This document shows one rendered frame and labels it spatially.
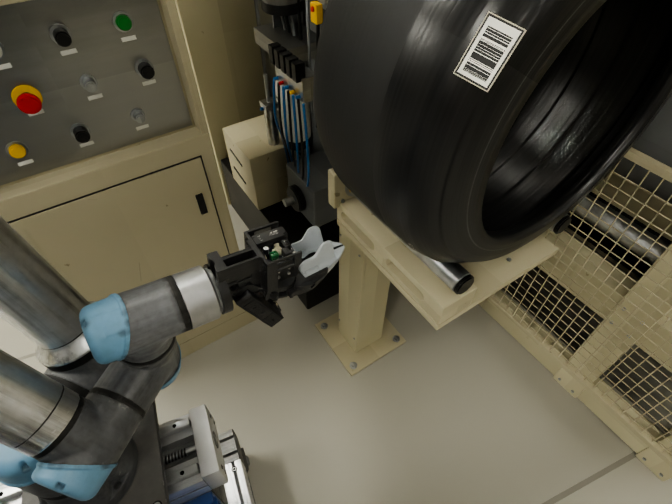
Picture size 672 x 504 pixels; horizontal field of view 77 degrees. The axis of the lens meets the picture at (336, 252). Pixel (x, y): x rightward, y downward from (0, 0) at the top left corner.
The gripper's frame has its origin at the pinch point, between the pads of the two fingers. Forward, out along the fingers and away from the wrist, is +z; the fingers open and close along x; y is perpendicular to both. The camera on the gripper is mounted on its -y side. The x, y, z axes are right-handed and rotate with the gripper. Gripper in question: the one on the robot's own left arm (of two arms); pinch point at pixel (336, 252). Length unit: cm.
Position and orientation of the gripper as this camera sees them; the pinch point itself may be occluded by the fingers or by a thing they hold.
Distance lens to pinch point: 66.6
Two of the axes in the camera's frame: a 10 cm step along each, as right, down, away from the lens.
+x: -5.5, -6.3, 5.5
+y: 1.0, -7.1, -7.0
